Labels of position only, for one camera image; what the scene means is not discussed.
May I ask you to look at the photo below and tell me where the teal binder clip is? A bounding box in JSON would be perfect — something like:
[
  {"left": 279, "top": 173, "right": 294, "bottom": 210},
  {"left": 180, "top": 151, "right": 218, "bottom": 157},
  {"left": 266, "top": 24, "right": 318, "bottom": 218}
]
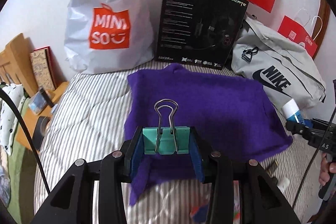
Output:
[{"left": 142, "top": 99, "right": 190, "bottom": 155}]

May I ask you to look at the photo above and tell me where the blue white-capped small bottle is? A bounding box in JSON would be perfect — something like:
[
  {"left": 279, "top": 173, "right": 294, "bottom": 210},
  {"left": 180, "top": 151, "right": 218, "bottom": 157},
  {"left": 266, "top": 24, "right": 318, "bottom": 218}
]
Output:
[{"left": 281, "top": 99, "right": 305, "bottom": 124}]

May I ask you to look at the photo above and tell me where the small white plug adapter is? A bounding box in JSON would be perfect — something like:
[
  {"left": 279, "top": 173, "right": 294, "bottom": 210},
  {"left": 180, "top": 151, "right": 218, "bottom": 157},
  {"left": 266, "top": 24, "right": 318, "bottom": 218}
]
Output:
[{"left": 277, "top": 177, "right": 290, "bottom": 193}]

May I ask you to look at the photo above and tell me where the dark gold-banded lipstick tube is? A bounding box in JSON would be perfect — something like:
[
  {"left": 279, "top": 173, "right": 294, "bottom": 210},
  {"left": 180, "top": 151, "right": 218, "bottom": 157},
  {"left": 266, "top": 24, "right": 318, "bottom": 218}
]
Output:
[{"left": 266, "top": 160, "right": 278, "bottom": 177}]

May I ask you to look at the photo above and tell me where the pink bottle with blue cap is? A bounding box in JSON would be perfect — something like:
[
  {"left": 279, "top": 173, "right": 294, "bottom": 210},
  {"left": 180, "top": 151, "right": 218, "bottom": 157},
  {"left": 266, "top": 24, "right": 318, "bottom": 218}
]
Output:
[{"left": 190, "top": 203, "right": 209, "bottom": 223}]

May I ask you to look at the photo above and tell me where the clear watermelon candy bottle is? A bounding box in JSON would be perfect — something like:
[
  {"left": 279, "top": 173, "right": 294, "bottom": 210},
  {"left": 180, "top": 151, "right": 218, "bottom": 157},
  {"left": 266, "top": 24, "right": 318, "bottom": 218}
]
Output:
[{"left": 233, "top": 181, "right": 240, "bottom": 224}]

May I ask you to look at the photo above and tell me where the person's hand on right gripper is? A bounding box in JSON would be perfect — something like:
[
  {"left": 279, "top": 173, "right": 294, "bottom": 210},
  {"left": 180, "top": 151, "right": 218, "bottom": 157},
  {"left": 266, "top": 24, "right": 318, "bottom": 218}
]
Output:
[{"left": 318, "top": 153, "right": 336, "bottom": 186}]

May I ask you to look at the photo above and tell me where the purple towel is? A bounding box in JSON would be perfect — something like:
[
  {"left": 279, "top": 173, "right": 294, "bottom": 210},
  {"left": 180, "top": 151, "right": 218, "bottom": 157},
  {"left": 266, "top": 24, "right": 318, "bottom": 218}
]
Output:
[{"left": 123, "top": 62, "right": 293, "bottom": 207}]

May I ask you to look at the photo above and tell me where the striped quilted bed cover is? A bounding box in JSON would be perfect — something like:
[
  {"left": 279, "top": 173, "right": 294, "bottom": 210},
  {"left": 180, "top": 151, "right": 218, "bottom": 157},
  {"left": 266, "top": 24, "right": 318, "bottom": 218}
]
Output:
[{"left": 40, "top": 65, "right": 321, "bottom": 222}]

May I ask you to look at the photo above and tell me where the grey Nike bag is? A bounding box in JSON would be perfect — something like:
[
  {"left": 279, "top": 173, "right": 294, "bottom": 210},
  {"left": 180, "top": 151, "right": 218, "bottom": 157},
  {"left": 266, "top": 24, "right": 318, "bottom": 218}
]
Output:
[{"left": 231, "top": 14, "right": 326, "bottom": 110}]

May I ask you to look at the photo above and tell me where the wooden bedside shelf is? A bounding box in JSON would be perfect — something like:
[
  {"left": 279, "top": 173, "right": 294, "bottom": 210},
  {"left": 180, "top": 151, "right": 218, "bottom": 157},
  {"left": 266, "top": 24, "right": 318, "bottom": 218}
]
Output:
[{"left": 15, "top": 82, "right": 69, "bottom": 150}]

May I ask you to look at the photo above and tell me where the patterned notebook with red edge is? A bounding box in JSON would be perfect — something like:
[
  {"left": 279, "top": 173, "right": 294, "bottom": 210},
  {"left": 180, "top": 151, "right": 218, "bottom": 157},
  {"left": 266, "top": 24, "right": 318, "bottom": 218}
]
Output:
[{"left": 30, "top": 46, "right": 57, "bottom": 90}]

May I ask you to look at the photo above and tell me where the floral white blanket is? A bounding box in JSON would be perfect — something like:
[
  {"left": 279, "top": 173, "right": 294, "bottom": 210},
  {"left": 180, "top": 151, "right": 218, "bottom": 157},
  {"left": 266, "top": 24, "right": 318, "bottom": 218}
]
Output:
[{"left": 1, "top": 83, "right": 26, "bottom": 156}]

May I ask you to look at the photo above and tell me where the black Hecate headset box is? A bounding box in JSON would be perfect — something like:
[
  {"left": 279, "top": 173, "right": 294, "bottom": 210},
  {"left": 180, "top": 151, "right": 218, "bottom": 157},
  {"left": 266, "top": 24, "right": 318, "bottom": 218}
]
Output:
[{"left": 155, "top": 0, "right": 248, "bottom": 70}]

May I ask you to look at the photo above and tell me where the wooden headboard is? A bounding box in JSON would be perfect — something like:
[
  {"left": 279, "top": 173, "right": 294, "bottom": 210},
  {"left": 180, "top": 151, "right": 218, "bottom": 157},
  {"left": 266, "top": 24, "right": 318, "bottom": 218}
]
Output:
[{"left": 0, "top": 33, "right": 39, "bottom": 97}]

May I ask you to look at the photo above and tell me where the white Miniso plastic bag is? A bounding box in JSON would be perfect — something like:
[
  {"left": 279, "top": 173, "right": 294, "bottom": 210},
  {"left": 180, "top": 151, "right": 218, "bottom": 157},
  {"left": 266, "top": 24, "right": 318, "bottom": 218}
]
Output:
[{"left": 64, "top": 0, "right": 162, "bottom": 75}]

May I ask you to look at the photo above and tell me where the wooden door frame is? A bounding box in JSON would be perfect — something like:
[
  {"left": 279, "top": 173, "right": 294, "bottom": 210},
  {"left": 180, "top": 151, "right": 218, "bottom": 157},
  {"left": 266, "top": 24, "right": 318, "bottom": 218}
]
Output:
[{"left": 313, "top": 0, "right": 331, "bottom": 59}]

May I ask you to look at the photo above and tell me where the red white-handled paper bag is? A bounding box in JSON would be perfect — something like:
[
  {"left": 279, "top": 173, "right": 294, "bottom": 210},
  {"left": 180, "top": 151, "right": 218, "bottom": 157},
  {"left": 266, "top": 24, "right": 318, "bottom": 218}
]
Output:
[{"left": 277, "top": 8, "right": 317, "bottom": 58}]

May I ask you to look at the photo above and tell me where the black cable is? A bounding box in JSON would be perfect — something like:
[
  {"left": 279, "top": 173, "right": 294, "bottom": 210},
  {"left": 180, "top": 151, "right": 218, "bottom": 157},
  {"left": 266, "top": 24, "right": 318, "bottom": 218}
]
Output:
[{"left": 0, "top": 88, "right": 51, "bottom": 195}]

